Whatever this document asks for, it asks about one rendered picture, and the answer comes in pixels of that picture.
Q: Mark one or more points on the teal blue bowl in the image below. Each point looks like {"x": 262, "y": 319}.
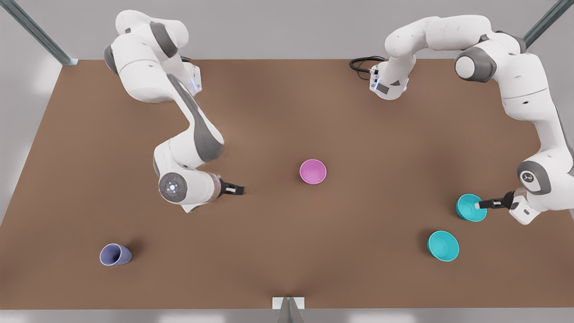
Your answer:
{"x": 467, "y": 208}
{"x": 443, "y": 246}

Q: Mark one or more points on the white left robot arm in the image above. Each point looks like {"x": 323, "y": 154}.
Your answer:
{"x": 524, "y": 80}

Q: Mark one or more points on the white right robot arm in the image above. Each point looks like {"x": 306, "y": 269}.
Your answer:
{"x": 148, "y": 72}

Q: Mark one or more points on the pink bowl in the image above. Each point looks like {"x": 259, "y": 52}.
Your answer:
{"x": 313, "y": 171}

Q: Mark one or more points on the purple cup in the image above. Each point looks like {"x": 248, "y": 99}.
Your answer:
{"x": 115, "y": 255}

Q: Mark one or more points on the silver frame post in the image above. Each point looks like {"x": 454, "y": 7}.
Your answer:
{"x": 36, "y": 31}
{"x": 545, "y": 22}
{"x": 288, "y": 308}

